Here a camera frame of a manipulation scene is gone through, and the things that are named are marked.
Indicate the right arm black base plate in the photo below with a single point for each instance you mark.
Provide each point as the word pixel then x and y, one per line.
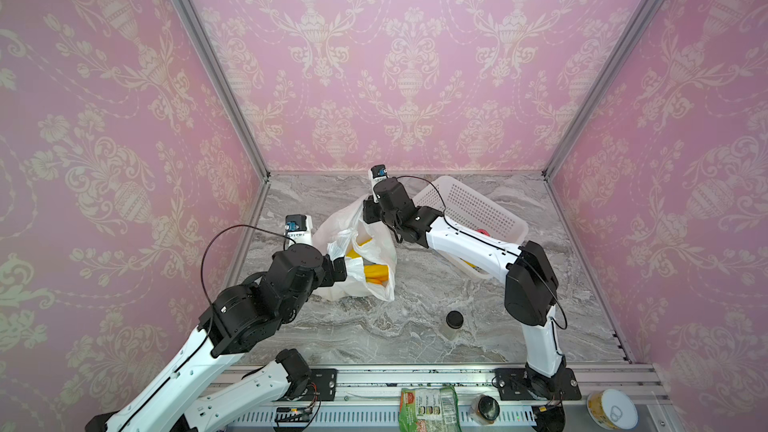
pixel 521 384

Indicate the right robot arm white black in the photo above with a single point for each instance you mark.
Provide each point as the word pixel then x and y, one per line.
pixel 524 270

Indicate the small black-lidded jar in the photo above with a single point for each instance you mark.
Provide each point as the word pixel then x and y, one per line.
pixel 452 324

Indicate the white plastic bag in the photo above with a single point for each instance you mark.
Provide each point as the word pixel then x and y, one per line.
pixel 345 234

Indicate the aluminium frame rail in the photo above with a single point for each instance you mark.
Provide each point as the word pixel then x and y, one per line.
pixel 384 382

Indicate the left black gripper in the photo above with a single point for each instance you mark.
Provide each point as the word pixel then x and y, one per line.
pixel 330 274

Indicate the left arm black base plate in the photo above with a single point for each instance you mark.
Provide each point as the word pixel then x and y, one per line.
pixel 321 386

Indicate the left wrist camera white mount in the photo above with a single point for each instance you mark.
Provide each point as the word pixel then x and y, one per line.
pixel 298 230

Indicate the green snack package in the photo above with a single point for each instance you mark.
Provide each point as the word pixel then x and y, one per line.
pixel 429 410

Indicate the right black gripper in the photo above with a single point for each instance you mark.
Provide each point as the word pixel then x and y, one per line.
pixel 371 210

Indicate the black round lid object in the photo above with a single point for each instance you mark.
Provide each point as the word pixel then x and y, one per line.
pixel 484 410

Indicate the tin can white lid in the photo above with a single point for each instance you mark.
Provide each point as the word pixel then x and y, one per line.
pixel 612 410

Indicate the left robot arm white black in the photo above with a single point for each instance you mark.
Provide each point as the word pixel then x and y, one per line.
pixel 241 317

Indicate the white perforated plastic basket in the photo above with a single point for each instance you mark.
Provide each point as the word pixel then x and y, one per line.
pixel 469 208

